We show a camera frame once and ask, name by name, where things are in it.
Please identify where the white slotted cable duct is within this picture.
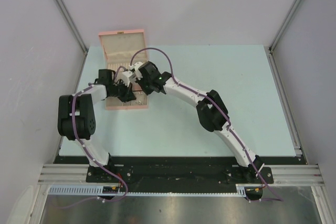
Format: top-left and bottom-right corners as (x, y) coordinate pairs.
(48, 183), (263, 198)

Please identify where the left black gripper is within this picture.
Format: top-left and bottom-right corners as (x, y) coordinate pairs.
(110, 79), (137, 103)

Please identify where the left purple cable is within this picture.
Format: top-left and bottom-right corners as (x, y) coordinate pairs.
(56, 66), (132, 209)

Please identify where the pink jewelry box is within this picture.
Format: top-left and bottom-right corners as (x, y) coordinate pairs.
(98, 28), (150, 96)

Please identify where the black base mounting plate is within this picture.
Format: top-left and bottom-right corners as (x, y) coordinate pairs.
(54, 155), (275, 193)

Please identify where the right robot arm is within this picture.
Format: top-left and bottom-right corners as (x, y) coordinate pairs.
(134, 61), (264, 183)

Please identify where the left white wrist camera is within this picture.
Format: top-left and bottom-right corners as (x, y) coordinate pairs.
(117, 70), (136, 87)

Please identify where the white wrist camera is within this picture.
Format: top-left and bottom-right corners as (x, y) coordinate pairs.
(130, 61), (144, 80)
(117, 70), (136, 87)

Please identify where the purple cable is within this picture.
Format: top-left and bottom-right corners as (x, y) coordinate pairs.
(130, 47), (286, 202)
(56, 66), (132, 209)

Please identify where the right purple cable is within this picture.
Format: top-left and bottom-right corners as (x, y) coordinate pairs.
(130, 47), (286, 202)

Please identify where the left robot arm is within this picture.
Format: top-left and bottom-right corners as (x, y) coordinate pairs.
(57, 69), (136, 182)

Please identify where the pink jewelry box drawer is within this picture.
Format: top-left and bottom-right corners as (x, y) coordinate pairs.
(105, 91), (148, 110)

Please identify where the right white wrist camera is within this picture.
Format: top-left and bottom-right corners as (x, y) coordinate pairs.
(130, 61), (144, 80)

